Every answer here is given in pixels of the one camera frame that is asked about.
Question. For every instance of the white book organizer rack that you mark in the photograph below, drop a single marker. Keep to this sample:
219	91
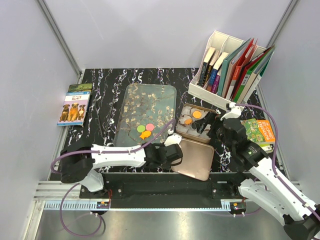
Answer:
219	41

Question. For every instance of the metal tongs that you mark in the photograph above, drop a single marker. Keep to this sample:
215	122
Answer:
103	121

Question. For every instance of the large orange round biscuit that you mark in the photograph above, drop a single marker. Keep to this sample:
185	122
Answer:
197	114

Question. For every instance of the dog picture book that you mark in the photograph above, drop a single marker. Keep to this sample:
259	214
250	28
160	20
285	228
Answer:
74	108

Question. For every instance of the rose gold cookie tin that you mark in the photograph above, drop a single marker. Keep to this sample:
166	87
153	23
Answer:
191	131

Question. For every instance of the purple paperback book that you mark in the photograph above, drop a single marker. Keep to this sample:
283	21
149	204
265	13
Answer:
219	63

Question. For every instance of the orange fish shaped cookie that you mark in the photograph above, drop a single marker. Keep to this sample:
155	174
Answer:
145	134

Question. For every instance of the green hardcover book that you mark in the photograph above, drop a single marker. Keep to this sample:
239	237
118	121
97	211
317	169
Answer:
251	71

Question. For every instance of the blue paperback book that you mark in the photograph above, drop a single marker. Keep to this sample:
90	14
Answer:
212	71

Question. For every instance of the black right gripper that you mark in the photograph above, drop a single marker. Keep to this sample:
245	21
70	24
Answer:
215	120

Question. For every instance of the red hardcover book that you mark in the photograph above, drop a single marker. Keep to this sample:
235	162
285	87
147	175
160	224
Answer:
240	60

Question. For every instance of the pink round cookie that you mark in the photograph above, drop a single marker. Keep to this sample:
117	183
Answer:
149	127

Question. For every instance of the teal hardcover book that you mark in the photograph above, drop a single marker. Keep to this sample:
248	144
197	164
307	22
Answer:
231	70

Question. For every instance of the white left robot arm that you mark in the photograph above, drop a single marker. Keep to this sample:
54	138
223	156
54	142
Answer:
79	164

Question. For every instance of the black paperback book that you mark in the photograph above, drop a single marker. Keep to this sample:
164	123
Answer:
207	58

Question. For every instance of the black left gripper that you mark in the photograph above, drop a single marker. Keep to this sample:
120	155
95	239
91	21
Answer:
166	166

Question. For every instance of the orange treehouse book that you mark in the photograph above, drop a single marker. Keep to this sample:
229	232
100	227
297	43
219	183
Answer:
259	131

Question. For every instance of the green landscape book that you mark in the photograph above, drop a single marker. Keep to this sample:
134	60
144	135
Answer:
80	87

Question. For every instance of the orange flower shaped cookie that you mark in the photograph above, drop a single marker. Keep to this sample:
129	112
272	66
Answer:
188	121

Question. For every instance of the green round cookie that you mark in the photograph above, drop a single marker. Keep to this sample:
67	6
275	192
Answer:
141	128

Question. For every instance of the floral blossom serving tray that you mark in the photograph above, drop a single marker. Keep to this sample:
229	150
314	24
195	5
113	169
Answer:
144	104

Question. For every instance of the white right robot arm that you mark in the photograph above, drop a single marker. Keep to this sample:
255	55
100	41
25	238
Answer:
258	179

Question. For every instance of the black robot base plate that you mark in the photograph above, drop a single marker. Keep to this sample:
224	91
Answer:
165	191

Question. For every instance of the rose gold tin lid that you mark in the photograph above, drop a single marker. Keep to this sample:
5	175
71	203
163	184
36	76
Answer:
197	160

